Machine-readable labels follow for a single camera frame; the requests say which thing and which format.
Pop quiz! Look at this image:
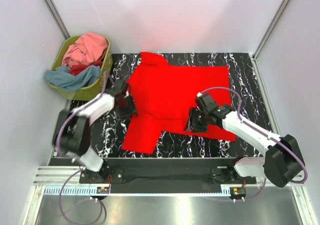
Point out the pink t shirt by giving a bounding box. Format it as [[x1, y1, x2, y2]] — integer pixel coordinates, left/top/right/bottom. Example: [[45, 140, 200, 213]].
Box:
[[61, 32, 109, 68]]

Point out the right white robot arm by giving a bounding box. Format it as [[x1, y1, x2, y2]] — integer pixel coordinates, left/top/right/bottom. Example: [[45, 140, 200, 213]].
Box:
[[185, 104, 308, 188]]

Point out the grey blue t shirt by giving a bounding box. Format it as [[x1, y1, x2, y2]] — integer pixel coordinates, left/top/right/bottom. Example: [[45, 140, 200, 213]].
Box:
[[44, 65, 101, 92]]

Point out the olive green laundry basket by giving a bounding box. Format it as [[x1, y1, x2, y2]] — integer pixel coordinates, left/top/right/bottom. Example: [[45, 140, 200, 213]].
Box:
[[47, 35, 113, 101]]

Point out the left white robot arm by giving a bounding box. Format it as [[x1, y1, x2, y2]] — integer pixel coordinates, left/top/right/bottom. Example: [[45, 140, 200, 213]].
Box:
[[52, 91, 137, 183]]

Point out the aluminium frame post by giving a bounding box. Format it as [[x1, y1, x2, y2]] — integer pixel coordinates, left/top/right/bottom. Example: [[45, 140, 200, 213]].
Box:
[[252, 0, 292, 61], [43, 0, 70, 40]]

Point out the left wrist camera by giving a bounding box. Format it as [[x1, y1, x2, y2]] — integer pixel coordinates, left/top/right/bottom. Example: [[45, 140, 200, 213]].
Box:
[[112, 80, 130, 96]]

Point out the bright red t shirt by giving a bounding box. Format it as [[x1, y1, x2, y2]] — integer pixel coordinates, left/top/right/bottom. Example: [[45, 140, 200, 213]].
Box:
[[122, 52, 232, 154]]

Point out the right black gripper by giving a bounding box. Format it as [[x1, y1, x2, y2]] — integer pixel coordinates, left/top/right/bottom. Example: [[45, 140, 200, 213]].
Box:
[[183, 107, 209, 134]]

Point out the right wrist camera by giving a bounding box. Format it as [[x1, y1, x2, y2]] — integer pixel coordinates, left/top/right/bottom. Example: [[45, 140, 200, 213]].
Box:
[[195, 92, 219, 113]]

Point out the right aluminium frame post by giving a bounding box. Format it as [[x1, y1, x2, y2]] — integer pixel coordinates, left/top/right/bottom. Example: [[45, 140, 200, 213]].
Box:
[[252, 0, 292, 61]]

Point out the dark red t shirt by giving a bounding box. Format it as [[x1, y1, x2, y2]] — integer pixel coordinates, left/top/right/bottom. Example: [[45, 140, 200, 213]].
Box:
[[69, 60, 103, 76]]

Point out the white slotted cable duct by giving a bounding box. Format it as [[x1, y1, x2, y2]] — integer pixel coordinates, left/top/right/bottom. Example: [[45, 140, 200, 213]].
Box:
[[44, 185, 231, 197]]

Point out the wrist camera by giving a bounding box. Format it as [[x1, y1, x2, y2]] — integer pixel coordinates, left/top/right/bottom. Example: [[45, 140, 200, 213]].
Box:
[[195, 92, 219, 113], [112, 80, 130, 96]]

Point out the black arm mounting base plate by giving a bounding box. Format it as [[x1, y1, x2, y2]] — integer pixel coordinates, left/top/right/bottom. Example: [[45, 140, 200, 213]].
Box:
[[79, 158, 244, 185]]

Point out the left aluminium frame post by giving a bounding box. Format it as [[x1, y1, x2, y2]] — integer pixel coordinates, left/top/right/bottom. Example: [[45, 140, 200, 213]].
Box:
[[43, 0, 70, 40]]

